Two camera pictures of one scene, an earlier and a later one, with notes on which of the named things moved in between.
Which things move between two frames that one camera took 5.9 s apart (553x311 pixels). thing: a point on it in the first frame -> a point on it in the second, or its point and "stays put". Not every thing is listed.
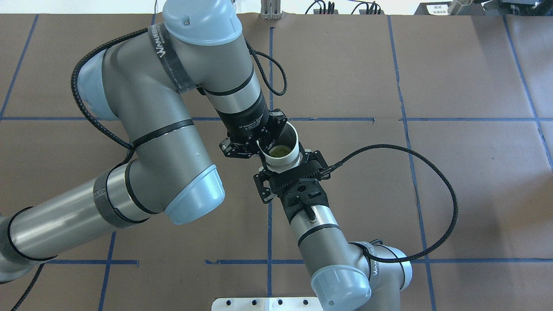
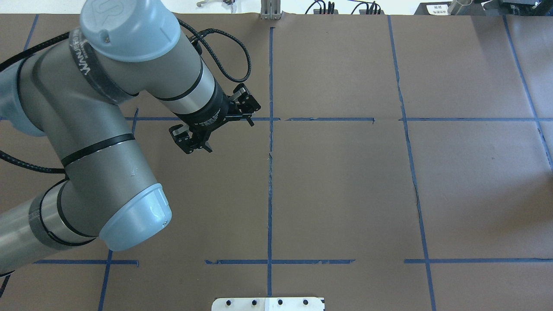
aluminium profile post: (270, 9) stays put
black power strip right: (371, 12) stays put
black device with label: (433, 8) stays put
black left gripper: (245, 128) -> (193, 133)
